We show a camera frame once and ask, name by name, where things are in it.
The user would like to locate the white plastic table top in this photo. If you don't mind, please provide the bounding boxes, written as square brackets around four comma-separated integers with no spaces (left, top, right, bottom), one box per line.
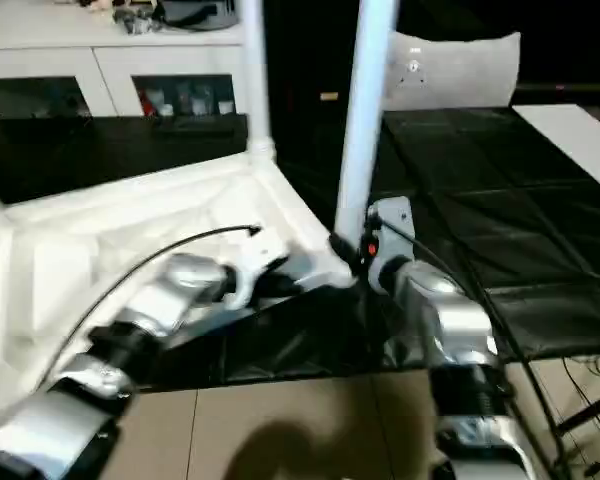
[0,149,360,431]

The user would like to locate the black cabinet with gold label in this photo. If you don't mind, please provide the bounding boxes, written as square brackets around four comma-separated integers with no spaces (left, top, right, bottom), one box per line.
[262,0,402,121]

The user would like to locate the grey pillow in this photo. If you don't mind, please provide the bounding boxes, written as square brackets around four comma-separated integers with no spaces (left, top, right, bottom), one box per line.
[383,30,523,113]

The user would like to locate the white flat board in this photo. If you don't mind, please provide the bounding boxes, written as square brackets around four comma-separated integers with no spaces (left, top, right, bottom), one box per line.
[511,103,600,200]

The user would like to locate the black clutter on sideboard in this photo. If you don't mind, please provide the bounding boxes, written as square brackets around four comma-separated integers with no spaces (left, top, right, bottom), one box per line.
[111,3,165,35]

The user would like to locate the white sideboard cabinet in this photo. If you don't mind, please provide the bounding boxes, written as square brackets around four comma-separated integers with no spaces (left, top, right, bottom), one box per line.
[0,7,270,120]

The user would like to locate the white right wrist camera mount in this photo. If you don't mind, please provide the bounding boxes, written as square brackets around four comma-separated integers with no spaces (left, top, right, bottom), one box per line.
[366,195,415,292]

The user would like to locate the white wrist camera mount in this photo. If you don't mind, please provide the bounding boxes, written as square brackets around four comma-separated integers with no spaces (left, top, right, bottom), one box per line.
[228,229,295,307]
[366,195,415,292]

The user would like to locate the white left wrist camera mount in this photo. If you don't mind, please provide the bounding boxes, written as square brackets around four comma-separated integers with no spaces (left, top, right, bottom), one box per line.
[228,229,295,307]

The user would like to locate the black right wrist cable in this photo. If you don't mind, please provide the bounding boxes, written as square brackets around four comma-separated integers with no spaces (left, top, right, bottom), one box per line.
[378,218,572,480]

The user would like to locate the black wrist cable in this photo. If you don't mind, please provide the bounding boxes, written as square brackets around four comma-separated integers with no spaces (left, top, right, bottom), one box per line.
[38,225,265,392]
[378,218,572,480]

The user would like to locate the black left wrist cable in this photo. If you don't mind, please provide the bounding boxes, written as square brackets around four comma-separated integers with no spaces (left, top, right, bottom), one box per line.
[38,225,265,392]

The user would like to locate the loose floor cables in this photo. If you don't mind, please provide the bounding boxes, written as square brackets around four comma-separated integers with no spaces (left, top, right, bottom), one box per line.
[561,352,600,480]

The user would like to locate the black metal frame leg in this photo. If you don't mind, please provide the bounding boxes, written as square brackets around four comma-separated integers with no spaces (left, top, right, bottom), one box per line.
[556,388,600,435]

